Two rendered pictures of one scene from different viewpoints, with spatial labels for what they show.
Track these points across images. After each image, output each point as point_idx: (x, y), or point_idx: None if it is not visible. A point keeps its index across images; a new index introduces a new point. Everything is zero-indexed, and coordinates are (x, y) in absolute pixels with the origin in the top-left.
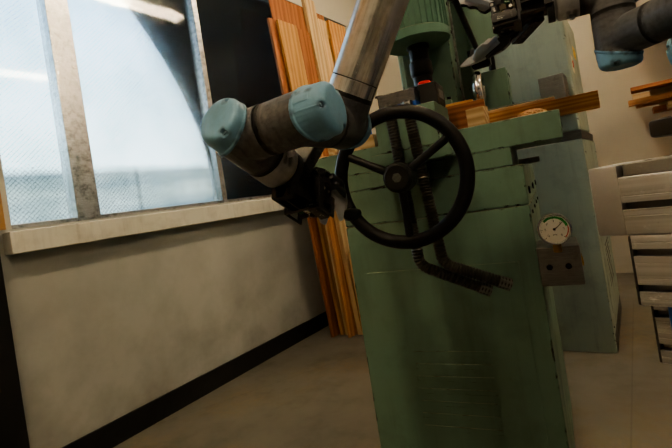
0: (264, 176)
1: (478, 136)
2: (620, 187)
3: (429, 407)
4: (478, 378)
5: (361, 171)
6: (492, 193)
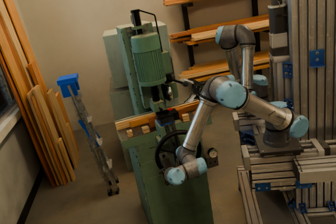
0: None
1: (188, 125)
2: (250, 161)
3: (172, 214)
4: (188, 199)
5: (145, 142)
6: None
